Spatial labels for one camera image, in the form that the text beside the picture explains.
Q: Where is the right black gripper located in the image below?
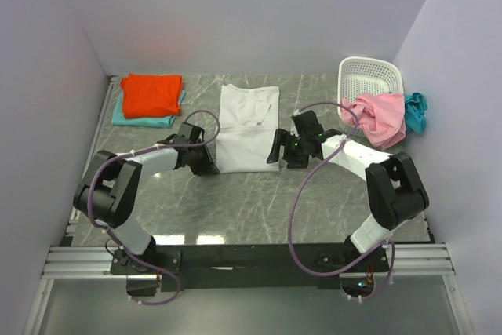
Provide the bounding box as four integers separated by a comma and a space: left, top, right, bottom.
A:
266, 129, 309, 170

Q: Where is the white t shirt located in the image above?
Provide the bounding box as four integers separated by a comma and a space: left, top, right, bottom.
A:
216, 84, 280, 173

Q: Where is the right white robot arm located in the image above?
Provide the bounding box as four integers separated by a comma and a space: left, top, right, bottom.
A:
267, 111, 430, 275

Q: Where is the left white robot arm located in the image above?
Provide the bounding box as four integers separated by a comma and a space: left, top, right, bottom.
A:
73, 122, 219, 274

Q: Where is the folded orange t shirt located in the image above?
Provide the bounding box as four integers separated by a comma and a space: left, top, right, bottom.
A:
120, 74, 183, 118

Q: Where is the pink t shirt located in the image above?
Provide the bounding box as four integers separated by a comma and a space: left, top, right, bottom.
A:
340, 93, 406, 150

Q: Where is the black base crossbar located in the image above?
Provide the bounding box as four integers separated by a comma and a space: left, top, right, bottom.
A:
110, 243, 390, 297

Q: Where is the white plastic laundry basket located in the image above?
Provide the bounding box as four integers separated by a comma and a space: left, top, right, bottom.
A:
336, 56, 405, 134

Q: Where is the folded light blue t shirt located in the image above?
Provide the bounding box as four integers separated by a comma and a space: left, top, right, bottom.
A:
111, 90, 176, 128

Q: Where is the teal t shirt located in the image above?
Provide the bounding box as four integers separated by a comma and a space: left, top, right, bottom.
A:
404, 93, 428, 135

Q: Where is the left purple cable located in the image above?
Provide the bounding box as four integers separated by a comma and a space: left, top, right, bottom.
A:
87, 109, 220, 307

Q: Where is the purple cable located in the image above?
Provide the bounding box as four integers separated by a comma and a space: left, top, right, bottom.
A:
87, 109, 220, 307
288, 100, 395, 304

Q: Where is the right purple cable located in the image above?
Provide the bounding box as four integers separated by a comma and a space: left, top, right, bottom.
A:
288, 100, 395, 304

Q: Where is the aluminium frame rail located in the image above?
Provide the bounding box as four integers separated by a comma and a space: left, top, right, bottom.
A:
41, 244, 455, 279

